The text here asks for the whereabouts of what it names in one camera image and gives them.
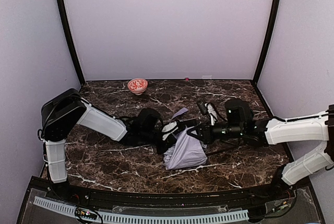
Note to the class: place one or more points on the lavender folding umbrella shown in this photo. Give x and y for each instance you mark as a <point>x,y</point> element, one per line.
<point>187,152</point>

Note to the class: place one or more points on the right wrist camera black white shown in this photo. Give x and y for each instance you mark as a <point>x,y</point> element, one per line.
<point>209,110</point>

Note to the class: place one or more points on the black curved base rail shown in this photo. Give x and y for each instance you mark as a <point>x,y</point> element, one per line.
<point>249,197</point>

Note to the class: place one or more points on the red patterned ceramic bowl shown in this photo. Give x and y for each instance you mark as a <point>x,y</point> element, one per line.
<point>137,86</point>

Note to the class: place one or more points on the small circuit board with wires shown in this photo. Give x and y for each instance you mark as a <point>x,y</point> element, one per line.
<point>84,215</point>

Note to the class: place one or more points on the black corner post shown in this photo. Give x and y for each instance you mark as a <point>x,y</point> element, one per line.
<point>266,42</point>
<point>70,41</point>

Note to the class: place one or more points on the right black corner post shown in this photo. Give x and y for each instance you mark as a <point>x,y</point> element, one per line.
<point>266,42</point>

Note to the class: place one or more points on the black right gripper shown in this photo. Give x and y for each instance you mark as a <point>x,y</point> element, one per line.
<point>199,132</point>

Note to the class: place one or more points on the left black corner post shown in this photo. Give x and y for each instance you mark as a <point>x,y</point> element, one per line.
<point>70,41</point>

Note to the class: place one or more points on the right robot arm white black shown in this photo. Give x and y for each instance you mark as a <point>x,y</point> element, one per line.
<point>240,124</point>

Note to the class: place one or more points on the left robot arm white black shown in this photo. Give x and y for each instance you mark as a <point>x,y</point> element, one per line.
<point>61,114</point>

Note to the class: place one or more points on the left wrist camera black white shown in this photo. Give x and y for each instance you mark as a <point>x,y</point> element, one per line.
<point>177,127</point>

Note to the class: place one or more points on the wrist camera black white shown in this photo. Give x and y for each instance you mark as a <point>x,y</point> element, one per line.
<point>209,110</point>
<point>177,127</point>

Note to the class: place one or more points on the white slotted cable duct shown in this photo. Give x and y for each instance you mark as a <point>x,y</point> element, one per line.
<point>142,215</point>

